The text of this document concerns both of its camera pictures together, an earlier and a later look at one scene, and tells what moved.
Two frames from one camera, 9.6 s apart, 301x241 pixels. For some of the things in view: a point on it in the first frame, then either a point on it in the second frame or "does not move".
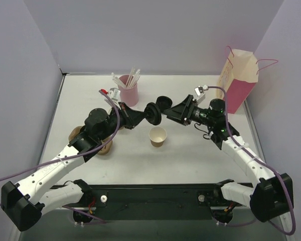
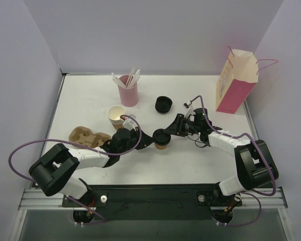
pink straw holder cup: x=129 y=96 does not move
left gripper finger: x=131 y=124 → x=142 y=145
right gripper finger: x=180 y=110 → x=173 y=128
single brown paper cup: x=157 y=135 → x=160 y=147
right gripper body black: x=188 y=110 → x=178 y=124
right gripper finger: x=181 y=117 → x=171 y=131
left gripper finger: x=131 y=117 → x=146 y=140
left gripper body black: x=125 y=115 → x=141 y=138
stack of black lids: x=163 y=103 does not move
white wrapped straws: x=132 y=79 does not move
